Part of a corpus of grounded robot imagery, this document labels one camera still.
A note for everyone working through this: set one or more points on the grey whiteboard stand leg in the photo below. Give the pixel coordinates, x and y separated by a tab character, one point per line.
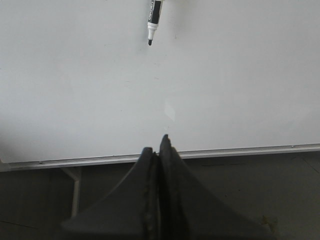
75	173

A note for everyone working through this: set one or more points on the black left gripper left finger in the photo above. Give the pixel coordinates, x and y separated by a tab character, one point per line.
128	212

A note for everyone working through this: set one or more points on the black whiteboard marker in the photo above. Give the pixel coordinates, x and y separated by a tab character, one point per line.
154	14

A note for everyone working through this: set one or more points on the white whiteboard with aluminium frame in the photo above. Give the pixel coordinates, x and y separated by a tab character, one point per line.
79	84

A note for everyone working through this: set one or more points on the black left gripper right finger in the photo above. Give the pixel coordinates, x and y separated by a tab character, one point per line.
189	211

